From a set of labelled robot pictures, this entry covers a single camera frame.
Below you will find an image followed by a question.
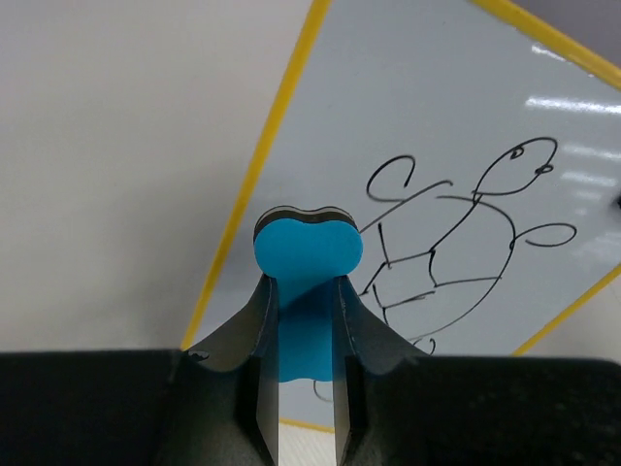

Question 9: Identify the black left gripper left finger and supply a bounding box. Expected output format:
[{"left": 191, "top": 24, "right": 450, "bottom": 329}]
[{"left": 1, "top": 277, "right": 278, "bottom": 465}]

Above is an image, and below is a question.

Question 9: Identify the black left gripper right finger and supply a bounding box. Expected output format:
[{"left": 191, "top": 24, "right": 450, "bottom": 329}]
[{"left": 333, "top": 277, "right": 620, "bottom": 465}]

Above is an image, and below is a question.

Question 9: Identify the blue whiteboard eraser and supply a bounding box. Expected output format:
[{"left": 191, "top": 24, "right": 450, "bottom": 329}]
[{"left": 253, "top": 205, "right": 363, "bottom": 383}]

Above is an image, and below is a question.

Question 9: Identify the yellow framed whiteboard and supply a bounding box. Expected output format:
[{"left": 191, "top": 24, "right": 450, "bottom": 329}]
[{"left": 180, "top": 0, "right": 621, "bottom": 434}]

